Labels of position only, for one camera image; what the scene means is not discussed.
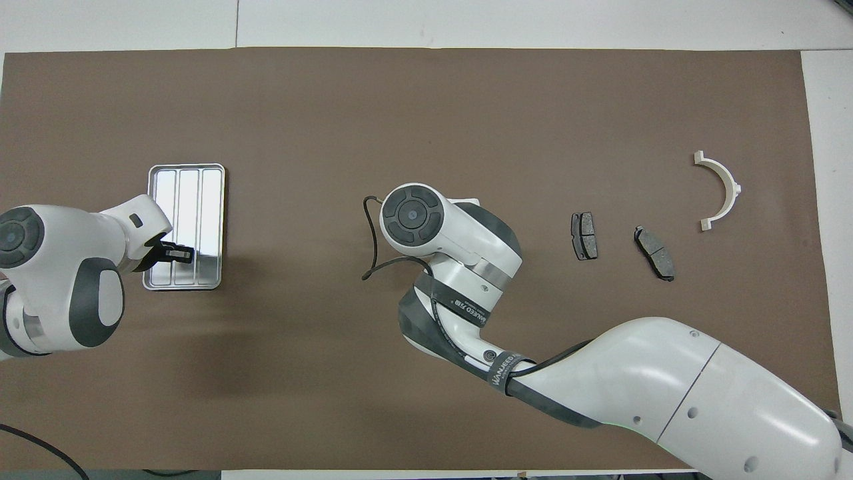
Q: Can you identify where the tapered dark brake pad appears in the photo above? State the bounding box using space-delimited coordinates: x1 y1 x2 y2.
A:
634 226 675 281

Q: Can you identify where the brown table mat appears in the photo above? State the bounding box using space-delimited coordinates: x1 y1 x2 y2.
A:
0 47 847 471

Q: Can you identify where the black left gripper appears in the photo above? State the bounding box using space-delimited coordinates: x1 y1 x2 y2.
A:
133 232 196 273

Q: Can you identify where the white curved plastic bracket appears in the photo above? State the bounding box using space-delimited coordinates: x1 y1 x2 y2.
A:
694 151 742 232

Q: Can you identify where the rectangular dark brake pad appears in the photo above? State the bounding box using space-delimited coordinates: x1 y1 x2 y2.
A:
571 212 598 261

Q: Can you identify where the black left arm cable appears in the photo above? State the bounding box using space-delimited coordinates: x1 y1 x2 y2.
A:
0 423 91 480

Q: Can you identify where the silver metal tray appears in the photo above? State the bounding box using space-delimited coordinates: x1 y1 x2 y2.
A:
143 163 226 291

